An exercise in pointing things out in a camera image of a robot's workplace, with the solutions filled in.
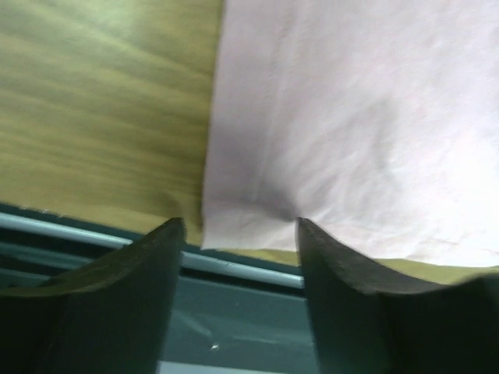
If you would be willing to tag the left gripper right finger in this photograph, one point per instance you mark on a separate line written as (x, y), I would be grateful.
(368, 318)

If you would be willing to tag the aluminium rail frame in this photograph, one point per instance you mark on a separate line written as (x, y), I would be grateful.
(190, 260)

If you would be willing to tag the pink t-shirt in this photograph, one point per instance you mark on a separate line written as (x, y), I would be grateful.
(377, 120)

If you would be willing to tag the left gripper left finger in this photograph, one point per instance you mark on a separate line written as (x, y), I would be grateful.
(109, 316)

